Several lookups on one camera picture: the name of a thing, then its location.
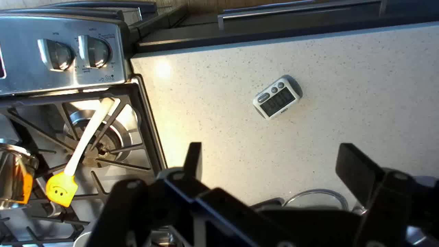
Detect stainless steel gas stove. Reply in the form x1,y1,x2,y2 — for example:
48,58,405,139
0,1,166,247

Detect stainless steel saucepan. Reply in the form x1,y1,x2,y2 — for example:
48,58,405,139
0,144,38,210

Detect right stove knob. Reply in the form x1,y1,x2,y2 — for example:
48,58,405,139
78,34,110,69

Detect left stove knob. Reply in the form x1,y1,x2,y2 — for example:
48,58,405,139
37,39,74,71

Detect small white digital timer remote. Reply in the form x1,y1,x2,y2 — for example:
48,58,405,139
252,74,302,121

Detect stove knob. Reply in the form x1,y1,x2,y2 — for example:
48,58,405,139
37,39,74,71
78,34,110,69

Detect glass pot lid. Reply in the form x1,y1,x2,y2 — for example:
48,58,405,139
284,188,348,210

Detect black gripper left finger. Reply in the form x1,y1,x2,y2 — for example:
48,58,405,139
86,143,203,247

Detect yellow silicone spatula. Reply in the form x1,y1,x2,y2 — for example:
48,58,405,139
45,98,114,207

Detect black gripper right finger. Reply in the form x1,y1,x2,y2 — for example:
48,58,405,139
336,143,414,247

